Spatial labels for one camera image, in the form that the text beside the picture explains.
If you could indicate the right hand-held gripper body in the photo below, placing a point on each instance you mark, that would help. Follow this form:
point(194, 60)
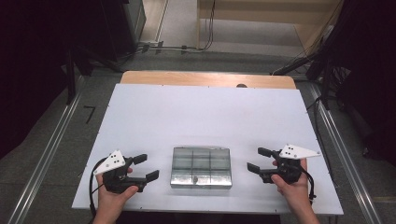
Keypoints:
point(295, 151)

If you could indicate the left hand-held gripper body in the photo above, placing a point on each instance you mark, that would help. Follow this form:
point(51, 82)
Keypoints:
point(112, 162)

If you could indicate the clear compartment storage box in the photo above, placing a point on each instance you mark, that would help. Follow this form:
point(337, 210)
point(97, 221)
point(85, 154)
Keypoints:
point(200, 168)

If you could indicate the person's left hand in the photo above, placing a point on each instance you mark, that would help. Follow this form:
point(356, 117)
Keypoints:
point(112, 200)

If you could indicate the person's right hand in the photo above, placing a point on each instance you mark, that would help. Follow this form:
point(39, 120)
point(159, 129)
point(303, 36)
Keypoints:
point(294, 189)

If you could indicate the white board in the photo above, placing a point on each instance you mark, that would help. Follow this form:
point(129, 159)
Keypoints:
point(218, 102)

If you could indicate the black tripod stand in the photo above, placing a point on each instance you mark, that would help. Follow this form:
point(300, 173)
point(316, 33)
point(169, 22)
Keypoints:
point(325, 77)

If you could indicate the black metal stand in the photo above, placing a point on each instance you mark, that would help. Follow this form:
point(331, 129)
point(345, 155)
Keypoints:
point(71, 77)

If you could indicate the dark curtain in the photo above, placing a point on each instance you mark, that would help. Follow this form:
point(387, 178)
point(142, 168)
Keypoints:
point(31, 77)
point(370, 77)

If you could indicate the dark cabinet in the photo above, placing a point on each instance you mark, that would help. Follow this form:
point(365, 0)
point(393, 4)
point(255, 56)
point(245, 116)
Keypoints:
point(124, 28)

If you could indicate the light wooden shelf unit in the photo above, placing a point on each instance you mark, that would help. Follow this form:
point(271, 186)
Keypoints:
point(264, 7)

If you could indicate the metal floor rail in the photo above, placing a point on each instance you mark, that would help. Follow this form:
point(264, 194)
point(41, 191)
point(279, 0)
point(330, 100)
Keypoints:
point(46, 155)
point(342, 149)

